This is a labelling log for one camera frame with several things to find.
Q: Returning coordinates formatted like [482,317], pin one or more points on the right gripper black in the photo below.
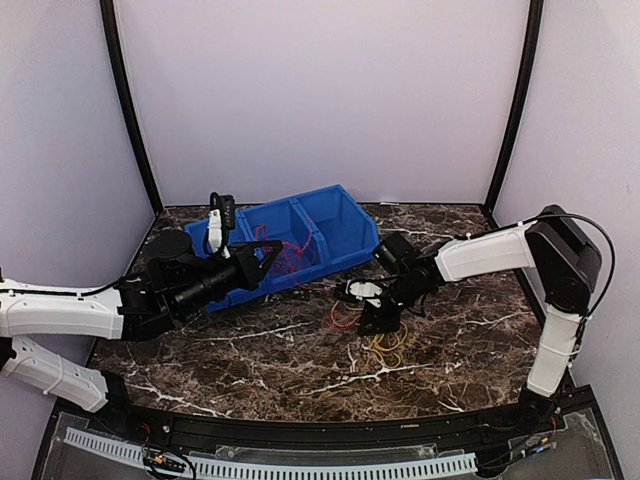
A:
[385,323]

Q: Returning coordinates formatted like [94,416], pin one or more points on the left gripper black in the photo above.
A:
[251,271]

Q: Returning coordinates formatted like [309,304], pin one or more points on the blue three-compartment plastic bin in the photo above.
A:
[323,232]

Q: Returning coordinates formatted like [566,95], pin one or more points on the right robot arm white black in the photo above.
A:
[551,244]

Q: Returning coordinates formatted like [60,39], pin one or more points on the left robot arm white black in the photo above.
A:
[174,283]

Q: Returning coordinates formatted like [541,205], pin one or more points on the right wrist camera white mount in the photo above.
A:
[352,291]

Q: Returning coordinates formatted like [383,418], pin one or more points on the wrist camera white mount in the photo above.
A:
[352,291]
[221,222]

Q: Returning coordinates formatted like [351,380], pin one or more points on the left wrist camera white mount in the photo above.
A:
[221,222]

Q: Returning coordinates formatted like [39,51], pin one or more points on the white slotted cable duct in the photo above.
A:
[237,463]

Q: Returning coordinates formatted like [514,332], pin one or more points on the black curved front rail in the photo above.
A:
[206,434]

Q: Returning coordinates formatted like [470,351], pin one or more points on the left black frame post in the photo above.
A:
[128,110]

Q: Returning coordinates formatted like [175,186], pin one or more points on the black frame post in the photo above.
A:
[521,88]
[128,110]

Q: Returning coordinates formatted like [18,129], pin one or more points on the right black frame post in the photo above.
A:
[521,88]

